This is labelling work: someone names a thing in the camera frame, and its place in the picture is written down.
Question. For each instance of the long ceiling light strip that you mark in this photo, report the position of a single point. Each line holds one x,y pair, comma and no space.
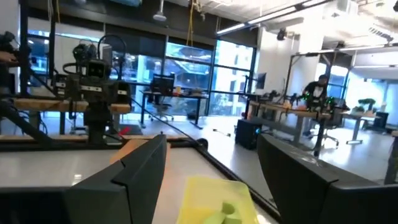
264,18

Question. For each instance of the black desk monitor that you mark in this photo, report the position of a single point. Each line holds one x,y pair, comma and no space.
163,84

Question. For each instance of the person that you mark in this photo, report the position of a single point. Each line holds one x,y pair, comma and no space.
315,91

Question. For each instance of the small red object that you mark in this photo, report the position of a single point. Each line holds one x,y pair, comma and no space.
124,130

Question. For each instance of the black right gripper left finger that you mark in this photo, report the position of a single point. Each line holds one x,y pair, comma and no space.
124,199

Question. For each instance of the green arch block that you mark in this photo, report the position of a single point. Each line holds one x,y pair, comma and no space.
227,214

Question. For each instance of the person's hand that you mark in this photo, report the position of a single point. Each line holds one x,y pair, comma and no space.
7,56

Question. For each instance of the black office desk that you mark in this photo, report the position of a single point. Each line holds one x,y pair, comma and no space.
186,95

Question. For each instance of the black ceiling spotlight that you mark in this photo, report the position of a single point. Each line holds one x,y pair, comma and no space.
281,34

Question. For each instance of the black computer tower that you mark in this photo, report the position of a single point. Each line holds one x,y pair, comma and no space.
247,133

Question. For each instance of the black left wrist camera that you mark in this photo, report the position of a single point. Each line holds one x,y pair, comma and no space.
95,69

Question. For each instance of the grey standing desk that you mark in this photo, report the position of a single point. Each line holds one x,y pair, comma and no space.
357,116

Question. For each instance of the white pendant fixture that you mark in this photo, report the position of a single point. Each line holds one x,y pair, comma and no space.
160,16

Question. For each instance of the black mounted monitor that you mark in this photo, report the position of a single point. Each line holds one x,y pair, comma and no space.
261,81

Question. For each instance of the translucent yellow plastic bin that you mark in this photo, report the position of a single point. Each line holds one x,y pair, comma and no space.
205,193

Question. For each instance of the black floor mat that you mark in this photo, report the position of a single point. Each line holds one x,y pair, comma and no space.
136,130

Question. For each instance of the wooden workbench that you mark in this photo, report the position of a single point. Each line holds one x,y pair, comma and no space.
280,109

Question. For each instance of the black office chair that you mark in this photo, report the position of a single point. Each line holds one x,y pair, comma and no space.
161,107
329,124

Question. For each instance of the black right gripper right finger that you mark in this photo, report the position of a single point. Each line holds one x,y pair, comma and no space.
304,193

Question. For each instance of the green potted plant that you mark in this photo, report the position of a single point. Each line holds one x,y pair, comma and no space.
367,102

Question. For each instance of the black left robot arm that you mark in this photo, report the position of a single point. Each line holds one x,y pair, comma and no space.
96,123

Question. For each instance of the black background rig frame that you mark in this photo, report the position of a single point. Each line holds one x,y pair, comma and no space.
342,49

